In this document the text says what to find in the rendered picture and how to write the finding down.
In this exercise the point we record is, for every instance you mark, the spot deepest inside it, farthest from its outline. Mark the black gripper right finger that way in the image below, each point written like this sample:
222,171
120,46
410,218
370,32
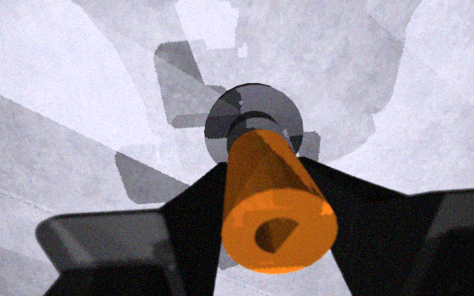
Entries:
386,240

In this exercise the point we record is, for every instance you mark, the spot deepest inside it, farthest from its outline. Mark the orange knob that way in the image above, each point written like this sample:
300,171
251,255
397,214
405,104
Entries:
275,219

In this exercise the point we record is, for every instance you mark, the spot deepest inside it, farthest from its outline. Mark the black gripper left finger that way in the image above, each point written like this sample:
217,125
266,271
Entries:
183,237

